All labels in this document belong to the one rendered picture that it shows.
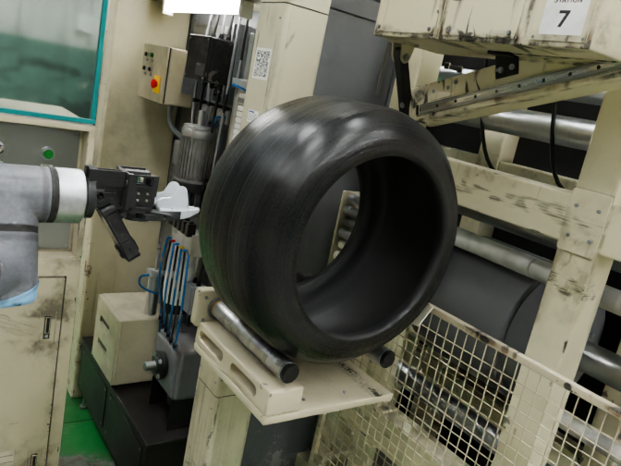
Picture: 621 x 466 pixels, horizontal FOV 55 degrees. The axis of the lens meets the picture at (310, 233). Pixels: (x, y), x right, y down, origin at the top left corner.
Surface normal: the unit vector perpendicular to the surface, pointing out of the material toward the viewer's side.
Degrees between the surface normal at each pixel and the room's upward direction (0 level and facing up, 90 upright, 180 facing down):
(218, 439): 90
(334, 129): 51
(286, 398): 90
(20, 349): 90
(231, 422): 90
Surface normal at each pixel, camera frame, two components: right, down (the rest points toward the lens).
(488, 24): -0.80, -0.02
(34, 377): 0.56, 0.30
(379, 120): 0.40, -0.49
